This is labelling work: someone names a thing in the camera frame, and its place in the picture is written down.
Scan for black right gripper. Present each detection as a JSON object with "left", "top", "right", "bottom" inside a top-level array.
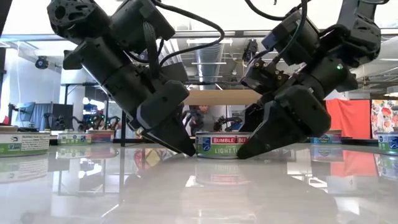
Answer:
[{"left": 236, "top": 57, "right": 358, "bottom": 160}]

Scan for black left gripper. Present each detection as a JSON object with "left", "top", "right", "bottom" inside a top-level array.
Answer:
[{"left": 104, "top": 67, "right": 197, "bottom": 157}]

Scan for green Bumble Bee tuna can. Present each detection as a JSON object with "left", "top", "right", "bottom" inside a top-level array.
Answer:
[
  {"left": 195, "top": 131, "right": 253, "bottom": 159},
  {"left": 57, "top": 133, "right": 93, "bottom": 146},
  {"left": 0, "top": 131, "right": 51, "bottom": 157}
]

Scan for gold lid seafood can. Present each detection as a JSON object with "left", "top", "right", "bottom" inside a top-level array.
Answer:
[
  {"left": 310, "top": 129, "right": 343, "bottom": 145},
  {"left": 88, "top": 129, "right": 115, "bottom": 144},
  {"left": 377, "top": 132, "right": 398, "bottom": 156}
]

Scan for person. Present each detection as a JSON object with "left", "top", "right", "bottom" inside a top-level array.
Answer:
[{"left": 194, "top": 105, "right": 218, "bottom": 135}]

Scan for black hanging ceiling device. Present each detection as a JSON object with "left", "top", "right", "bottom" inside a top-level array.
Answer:
[{"left": 242, "top": 39, "right": 259, "bottom": 63}]

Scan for red hanging cloth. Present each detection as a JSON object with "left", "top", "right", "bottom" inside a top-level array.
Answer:
[{"left": 325, "top": 98, "right": 372, "bottom": 140}]

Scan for black background cabinet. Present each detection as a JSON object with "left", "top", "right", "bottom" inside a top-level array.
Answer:
[{"left": 51, "top": 104, "right": 75, "bottom": 131}]

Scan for floral hanging cloth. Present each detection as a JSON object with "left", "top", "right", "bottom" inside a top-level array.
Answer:
[{"left": 371, "top": 99, "right": 398, "bottom": 140}]

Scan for blue background monitor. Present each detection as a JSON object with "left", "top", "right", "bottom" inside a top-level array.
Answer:
[{"left": 17, "top": 101, "right": 52, "bottom": 130}]

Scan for black ceiling spotlight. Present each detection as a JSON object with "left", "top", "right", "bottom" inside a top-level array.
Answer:
[{"left": 34, "top": 55, "right": 49, "bottom": 70}]

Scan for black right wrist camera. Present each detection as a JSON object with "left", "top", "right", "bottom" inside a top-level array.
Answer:
[{"left": 241, "top": 57, "right": 292, "bottom": 94}]

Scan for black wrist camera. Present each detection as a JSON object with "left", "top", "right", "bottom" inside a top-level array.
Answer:
[
  {"left": 160, "top": 57, "right": 190, "bottom": 83},
  {"left": 241, "top": 57, "right": 292, "bottom": 94}
]

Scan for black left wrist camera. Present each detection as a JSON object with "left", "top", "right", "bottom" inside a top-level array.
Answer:
[{"left": 160, "top": 57, "right": 190, "bottom": 83}]

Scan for silver ventilation duct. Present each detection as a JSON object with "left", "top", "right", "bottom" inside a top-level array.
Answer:
[{"left": 195, "top": 43, "right": 225, "bottom": 91}]

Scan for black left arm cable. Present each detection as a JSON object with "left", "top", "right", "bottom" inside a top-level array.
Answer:
[{"left": 126, "top": 0, "right": 226, "bottom": 80}]

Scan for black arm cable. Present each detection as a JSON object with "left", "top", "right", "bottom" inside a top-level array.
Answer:
[
  {"left": 126, "top": 0, "right": 226, "bottom": 80},
  {"left": 243, "top": 0, "right": 309, "bottom": 68}
]

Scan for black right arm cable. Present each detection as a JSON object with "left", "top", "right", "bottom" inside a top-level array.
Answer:
[{"left": 243, "top": 0, "right": 309, "bottom": 68}]

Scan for black background frame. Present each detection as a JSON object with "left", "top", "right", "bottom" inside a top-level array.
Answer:
[{"left": 60, "top": 82, "right": 108, "bottom": 131}]

